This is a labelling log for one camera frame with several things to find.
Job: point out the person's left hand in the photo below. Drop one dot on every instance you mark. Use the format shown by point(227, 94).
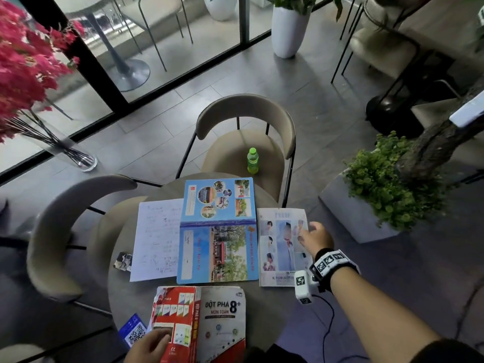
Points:
point(145, 349)

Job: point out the person's right hand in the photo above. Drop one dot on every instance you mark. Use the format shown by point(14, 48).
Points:
point(318, 240)

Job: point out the person's right fingers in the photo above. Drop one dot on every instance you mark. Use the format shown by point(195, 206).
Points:
point(304, 231)

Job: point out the person's left fingers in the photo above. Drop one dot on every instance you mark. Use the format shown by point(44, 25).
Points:
point(160, 335)

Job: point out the photo magazine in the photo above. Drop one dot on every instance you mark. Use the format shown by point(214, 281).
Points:
point(281, 249)

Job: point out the red and white textbook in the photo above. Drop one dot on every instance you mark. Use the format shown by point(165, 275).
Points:
point(215, 325)

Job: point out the person's right forearm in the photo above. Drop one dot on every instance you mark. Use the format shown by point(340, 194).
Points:
point(378, 317)

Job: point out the blue card with code square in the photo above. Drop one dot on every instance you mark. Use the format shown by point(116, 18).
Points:
point(132, 330)

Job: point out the black wristband with marker tags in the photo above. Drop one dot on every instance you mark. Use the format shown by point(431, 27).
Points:
point(332, 265)

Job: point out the grey concrete planter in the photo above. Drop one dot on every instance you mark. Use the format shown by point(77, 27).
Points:
point(349, 215)

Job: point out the small photo card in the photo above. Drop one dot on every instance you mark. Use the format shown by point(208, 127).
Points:
point(123, 261)

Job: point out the green plastic bottle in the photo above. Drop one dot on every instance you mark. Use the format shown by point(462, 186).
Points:
point(253, 162)

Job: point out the blue open notebook cover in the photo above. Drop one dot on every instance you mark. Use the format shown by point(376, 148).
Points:
point(217, 230)

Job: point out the white handwritten paper sheet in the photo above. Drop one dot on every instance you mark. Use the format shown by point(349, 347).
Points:
point(158, 241)

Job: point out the small-leaved green shrub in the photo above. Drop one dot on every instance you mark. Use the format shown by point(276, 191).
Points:
point(393, 185)

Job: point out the brown tree trunk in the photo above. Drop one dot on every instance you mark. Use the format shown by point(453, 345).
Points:
point(431, 143)

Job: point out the black sleeve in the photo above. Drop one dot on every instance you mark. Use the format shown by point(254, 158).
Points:
point(450, 351)

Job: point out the tall white plant pot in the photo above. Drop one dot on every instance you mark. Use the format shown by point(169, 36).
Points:
point(288, 32)

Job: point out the white tag on trunk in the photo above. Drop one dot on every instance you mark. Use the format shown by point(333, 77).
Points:
point(468, 111)

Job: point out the clear glass vase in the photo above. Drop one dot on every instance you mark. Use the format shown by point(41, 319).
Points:
point(64, 147)

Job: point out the table with black round base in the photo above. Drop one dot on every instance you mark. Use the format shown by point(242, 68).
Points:
point(427, 52)

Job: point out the round white plant pot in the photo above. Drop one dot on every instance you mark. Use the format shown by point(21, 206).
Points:
point(220, 5)

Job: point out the red flower bouquet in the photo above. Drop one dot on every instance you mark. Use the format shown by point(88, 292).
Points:
point(26, 67)

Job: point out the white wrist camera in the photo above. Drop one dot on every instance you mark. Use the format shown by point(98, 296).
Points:
point(304, 285)

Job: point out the beige chair with black frame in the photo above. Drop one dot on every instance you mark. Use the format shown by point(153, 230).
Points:
point(56, 238)
point(382, 49)
point(242, 151)

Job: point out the outdoor table with metal pedestal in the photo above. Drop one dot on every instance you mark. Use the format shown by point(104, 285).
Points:
point(113, 52)

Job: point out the outdoor metal frame chair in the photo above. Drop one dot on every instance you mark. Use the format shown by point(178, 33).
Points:
point(158, 11)

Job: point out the black window frame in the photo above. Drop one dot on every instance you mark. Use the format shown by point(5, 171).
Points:
point(90, 71)

